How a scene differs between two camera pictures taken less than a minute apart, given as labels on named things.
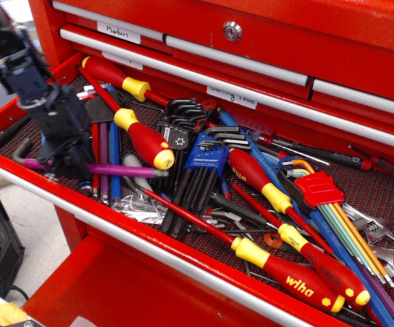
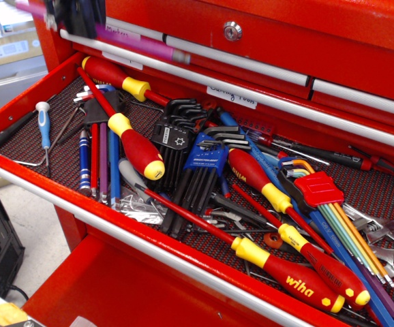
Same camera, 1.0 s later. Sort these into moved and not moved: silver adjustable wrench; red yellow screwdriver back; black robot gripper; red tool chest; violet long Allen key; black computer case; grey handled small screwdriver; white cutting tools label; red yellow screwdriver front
Moved: violet long Allen key; grey handled small screwdriver; black robot gripper
Not moved: white cutting tools label; red yellow screwdriver front; black computer case; red tool chest; silver adjustable wrench; red yellow screwdriver back
